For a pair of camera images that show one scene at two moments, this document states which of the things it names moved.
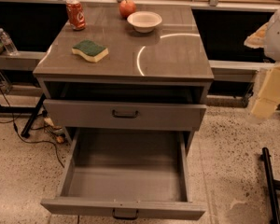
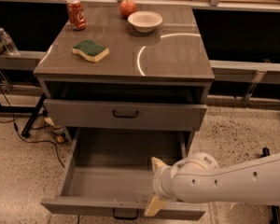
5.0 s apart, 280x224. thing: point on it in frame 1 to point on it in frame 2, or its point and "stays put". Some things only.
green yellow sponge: x=90 y=50 stays put
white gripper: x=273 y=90 to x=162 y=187
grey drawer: x=121 y=174 stays put
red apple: x=127 y=7 stays put
